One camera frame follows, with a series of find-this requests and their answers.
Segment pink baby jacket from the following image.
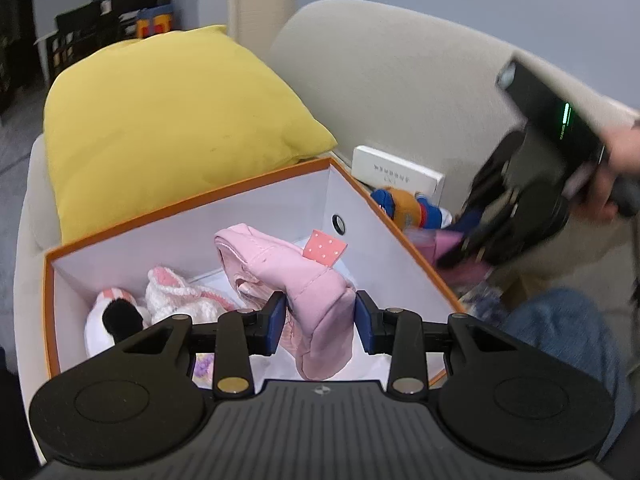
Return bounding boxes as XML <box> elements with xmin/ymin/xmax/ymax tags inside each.
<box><xmin>214</xmin><ymin>223</ymin><xmax>357</xmax><ymax>381</ymax></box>

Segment magenta cloth item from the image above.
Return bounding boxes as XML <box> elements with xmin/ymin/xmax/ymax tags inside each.
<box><xmin>414</xmin><ymin>227</ymin><xmax>496</xmax><ymax>288</ymax></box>

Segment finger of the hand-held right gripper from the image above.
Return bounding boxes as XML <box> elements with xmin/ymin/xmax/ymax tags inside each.
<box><xmin>462</xmin><ymin>131</ymin><xmax>523</xmax><ymax>231</ymax></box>
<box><xmin>435</xmin><ymin>232</ymin><xmax>506</xmax><ymax>272</ymax></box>

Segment yellow cushion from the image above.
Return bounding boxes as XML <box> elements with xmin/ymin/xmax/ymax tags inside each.
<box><xmin>42</xmin><ymin>24</ymin><xmax>337</xmax><ymax>245</ymax></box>

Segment orange storage box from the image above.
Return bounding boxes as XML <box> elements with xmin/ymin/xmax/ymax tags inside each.
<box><xmin>42</xmin><ymin>156</ymin><xmax>467</xmax><ymax>393</ymax></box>

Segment white book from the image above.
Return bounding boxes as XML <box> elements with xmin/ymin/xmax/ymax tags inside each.
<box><xmin>351</xmin><ymin>145</ymin><xmax>446</xmax><ymax>207</ymax></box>

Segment floral patterned cloth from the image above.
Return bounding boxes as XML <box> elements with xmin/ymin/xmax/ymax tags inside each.
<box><xmin>457</xmin><ymin>280</ymin><xmax>508</xmax><ymax>323</ymax></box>

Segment white and pink knitted item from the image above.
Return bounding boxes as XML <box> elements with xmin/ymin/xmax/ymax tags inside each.
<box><xmin>145</xmin><ymin>266</ymin><xmax>240</xmax><ymax>326</ymax></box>

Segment person's jeans leg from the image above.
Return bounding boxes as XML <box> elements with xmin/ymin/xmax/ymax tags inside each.
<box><xmin>499</xmin><ymin>287</ymin><xmax>635</xmax><ymax>463</ymax></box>

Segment beige sofa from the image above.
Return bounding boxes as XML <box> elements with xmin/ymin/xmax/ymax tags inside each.
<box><xmin>14</xmin><ymin>0</ymin><xmax>640</xmax><ymax>466</ymax></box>

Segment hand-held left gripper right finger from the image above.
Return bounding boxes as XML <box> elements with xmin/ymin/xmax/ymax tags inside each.
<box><xmin>353</xmin><ymin>290</ymin><xmax>522</xmax><ymax>397</ymax></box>

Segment orange and blue plush toy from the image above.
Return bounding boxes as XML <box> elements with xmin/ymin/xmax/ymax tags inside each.
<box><xmin>371</xmin><ymin>187</ymin><xmax>454</xmax><ymax>232</ymax></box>

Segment person's right hand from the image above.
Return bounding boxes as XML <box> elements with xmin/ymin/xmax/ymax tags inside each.
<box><xmin>575</xmin><ymin>119</ymin><xmax>640</xmax><ymax>222</ymax></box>

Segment pink dotted tag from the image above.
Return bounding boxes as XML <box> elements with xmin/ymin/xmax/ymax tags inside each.
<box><xmin>303</xmin><ymin>230</ymin><xmax>348</xmax><ymax>267</ymax></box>

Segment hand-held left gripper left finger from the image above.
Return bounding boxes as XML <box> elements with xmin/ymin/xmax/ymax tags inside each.
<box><xmin>119</xmin><ymin>293</ymin><xmax>288</xmax><ymax>397</ymax></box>

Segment white plush with black pompom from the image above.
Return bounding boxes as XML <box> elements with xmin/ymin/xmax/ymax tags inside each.
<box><xmin>84</xmin><ymin>287</ymin><xmax>151</xmax><ymax>358</ymax></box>

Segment colourful toy box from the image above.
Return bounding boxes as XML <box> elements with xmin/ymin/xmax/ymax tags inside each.
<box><xmin>136</xmin><ymin>2</ymin><xmax>175</xmax><ymax>39</ymax></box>

